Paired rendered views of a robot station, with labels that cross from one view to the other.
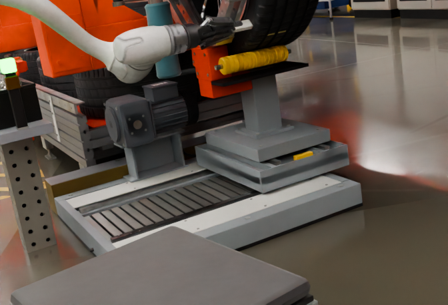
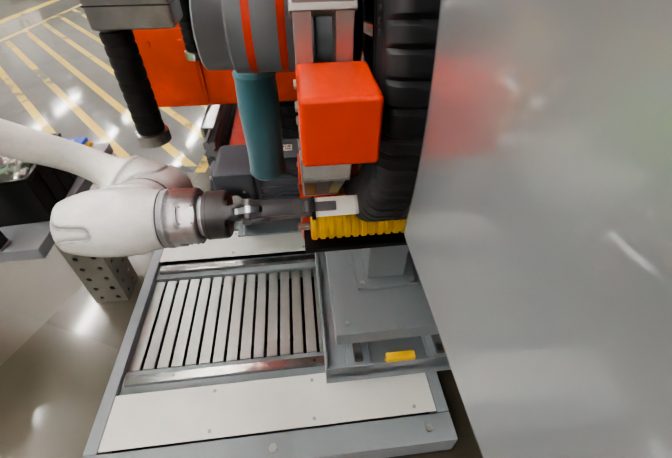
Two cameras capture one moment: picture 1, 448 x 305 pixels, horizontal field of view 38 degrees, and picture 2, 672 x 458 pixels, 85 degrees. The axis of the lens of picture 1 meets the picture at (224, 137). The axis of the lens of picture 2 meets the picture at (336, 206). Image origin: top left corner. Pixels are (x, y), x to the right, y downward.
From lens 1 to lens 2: 166 cm
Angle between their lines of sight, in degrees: 31
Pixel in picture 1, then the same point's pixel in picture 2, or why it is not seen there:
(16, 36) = not seen: outside the picture
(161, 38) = (131, 237)
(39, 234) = (106, 292)
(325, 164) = (430, 367)
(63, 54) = (166, 81)
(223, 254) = not seen: outside the picture
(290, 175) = (372, 373)
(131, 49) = (66, 247)
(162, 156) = not seen: hidden behind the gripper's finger
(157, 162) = not seen: hidden behind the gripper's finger
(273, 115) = (394, 263)
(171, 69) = (264, 172)
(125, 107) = (220, 180)
